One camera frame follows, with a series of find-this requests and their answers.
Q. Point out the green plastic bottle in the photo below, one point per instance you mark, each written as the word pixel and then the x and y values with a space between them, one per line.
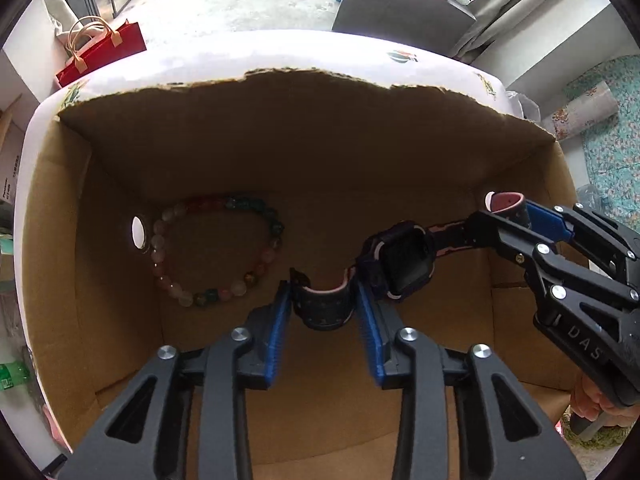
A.
pixel 12 375

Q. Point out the brown cardboard box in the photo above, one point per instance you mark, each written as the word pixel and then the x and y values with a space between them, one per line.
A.
pixel 310 140

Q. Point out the floral paper roll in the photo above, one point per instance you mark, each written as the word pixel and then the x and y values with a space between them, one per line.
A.
pixel 585 107

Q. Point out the red gift bag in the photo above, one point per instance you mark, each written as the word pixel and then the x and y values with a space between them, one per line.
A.
pixel 115 45

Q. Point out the grey curtain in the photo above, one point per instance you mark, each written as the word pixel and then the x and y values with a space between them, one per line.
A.
pixel 505 20

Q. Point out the grey cabinet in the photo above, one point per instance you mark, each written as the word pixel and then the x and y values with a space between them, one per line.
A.
pixel 390 10

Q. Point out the black pink smartwatch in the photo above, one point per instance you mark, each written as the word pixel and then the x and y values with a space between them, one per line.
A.
pixel 407 260

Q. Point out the person's right hand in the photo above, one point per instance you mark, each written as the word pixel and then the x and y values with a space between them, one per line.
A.
pixel 587 400

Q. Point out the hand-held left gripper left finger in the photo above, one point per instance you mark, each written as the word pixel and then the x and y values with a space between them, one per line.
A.
pixel 272 340

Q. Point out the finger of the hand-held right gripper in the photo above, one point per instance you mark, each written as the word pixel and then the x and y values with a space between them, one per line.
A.
pixel 545 222
pixel 515 245

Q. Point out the teal floral cloth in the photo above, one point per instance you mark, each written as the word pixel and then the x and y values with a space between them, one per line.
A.
pixel 620 150

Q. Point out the white plastic bag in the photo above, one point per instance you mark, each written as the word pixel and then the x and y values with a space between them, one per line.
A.
pixel 522 105

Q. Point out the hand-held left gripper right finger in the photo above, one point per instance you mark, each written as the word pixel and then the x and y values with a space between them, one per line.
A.
pixel 372 340

